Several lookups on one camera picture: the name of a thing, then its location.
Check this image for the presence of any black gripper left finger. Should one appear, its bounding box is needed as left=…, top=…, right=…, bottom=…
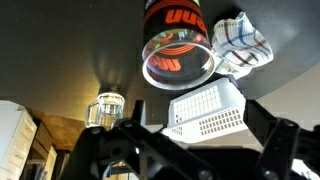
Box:
left=59, top=99, right=214, bottom=180

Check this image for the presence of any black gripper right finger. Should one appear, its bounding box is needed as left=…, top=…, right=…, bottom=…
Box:
left=243, top=98, right=320, bottom=180

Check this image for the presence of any clear glass mug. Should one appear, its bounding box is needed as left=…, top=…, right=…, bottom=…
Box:
left=84, top=92, right=126, bottom=131

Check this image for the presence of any white checked dish cloth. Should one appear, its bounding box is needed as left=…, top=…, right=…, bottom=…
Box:
left=210, top=11, right=275, bottom=80

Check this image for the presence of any white drawer cabinet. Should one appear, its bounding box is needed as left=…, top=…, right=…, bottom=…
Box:
left=0, top=99, right=38, bottom=180

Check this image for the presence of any round black table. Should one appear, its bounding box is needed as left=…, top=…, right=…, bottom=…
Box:
left=0, top=0, right=320, bottom=123

